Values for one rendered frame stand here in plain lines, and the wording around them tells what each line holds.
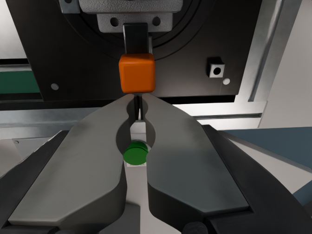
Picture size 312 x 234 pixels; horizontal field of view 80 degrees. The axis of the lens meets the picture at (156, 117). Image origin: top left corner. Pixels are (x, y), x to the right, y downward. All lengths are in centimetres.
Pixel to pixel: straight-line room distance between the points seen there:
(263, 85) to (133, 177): 36
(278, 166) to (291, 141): 142
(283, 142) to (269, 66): 171
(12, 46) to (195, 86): 24
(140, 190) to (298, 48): 46
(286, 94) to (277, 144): 152
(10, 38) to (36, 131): 12
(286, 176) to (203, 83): 45
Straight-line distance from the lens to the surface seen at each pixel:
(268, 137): 184
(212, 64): 22
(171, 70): 22
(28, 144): 33
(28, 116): 30
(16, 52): 32
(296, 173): 64
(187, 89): 23
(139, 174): 49
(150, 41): 18
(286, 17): 26
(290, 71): 43
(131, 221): 57
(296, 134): 198
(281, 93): 44
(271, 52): 27
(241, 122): 30
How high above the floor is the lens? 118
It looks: 57 degrees down
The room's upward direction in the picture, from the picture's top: 174 degrees clockwise
